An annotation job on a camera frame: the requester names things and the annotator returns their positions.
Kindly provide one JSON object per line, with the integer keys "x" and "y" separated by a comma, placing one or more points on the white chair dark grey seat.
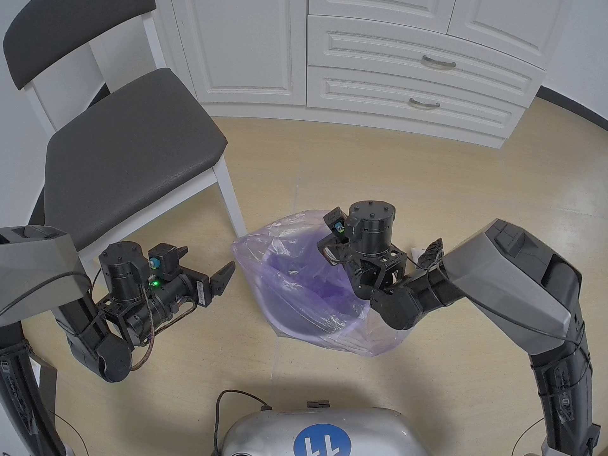
{"x": 133, "y": 150}

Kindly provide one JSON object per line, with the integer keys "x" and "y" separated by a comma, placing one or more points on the purple plastic bag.
{"x": 266, "y": 240}

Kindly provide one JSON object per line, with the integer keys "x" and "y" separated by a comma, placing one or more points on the black plastic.
{"x": 431, "y": 252}

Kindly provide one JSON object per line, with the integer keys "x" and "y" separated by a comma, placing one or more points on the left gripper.
{"x": 166, "y": 302}

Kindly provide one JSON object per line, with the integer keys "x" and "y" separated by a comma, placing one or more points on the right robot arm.
{"x": 513, "y": 278}

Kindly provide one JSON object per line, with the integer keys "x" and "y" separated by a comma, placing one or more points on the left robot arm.
{"x": 38, "y": 273}

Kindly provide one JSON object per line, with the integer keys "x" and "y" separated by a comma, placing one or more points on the crumpled white paper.
{"x": 415, "y": 253}

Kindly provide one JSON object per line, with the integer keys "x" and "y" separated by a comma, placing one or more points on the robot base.
{"x": 266, "y": 435}

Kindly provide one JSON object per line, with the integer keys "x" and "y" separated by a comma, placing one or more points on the white wardrobe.
{"x": 247, "y": 31}

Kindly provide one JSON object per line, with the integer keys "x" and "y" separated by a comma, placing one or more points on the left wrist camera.
{"x": 164, "y": 259}

